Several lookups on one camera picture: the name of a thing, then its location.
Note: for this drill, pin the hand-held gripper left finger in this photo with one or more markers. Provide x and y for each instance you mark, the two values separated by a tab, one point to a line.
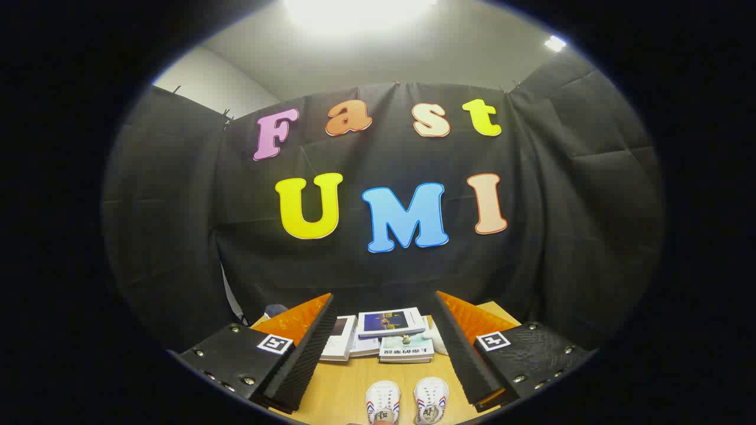
307	360

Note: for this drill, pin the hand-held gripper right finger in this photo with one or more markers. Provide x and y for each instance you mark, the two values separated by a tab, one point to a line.
466	354

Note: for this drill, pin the white canvas shoe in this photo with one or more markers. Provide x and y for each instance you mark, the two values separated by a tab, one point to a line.
431	394
383	396

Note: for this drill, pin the white duck plush toy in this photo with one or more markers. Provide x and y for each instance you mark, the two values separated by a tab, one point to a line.
438	339

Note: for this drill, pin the white portrait cover book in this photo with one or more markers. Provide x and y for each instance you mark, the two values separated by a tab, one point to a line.
339	339

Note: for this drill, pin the light blue cover book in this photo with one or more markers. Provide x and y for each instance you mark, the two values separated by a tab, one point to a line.
407	349

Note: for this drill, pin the plain white book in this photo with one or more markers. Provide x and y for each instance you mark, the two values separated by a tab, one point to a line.
365	347

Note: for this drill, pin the grey penguin plush toy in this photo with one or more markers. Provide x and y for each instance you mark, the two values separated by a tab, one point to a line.
274	310

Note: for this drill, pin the blue picture cover book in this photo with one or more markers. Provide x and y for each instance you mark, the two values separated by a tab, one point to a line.
390	321

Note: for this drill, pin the small ceiling light panel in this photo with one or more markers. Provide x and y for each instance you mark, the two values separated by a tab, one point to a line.
554	43

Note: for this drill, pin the large ceiling light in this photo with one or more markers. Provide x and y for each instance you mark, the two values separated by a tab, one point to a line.
354	10

